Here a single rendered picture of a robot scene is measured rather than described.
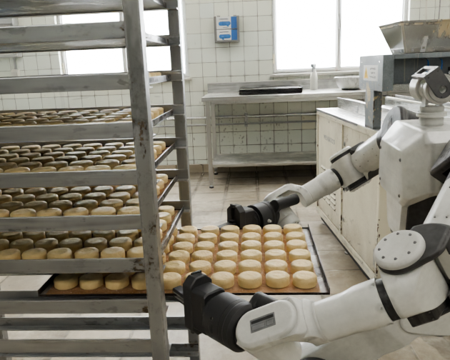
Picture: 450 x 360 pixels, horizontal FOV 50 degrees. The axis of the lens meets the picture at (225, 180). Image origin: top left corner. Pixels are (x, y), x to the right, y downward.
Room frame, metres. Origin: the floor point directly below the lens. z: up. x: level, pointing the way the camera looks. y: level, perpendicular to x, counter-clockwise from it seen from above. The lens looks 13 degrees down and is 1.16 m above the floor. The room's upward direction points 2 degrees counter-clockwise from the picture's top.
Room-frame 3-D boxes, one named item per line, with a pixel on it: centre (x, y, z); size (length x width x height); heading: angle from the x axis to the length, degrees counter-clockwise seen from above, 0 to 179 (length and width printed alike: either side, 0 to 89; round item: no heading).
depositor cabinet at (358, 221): (2.82, -1.05, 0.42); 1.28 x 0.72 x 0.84; 2
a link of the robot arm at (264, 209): (1.37, -0.07, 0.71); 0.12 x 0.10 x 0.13; 131
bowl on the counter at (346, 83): (4.86, -1.28, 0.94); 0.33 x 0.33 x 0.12
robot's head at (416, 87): (1.07, -0.46, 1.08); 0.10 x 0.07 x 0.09; 176
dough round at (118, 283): (0.96, 0.24, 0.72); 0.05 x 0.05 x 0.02
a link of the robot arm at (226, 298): (0.84, 0.03, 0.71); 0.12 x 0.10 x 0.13; 41
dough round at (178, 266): (1.02, 0.12, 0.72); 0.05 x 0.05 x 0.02
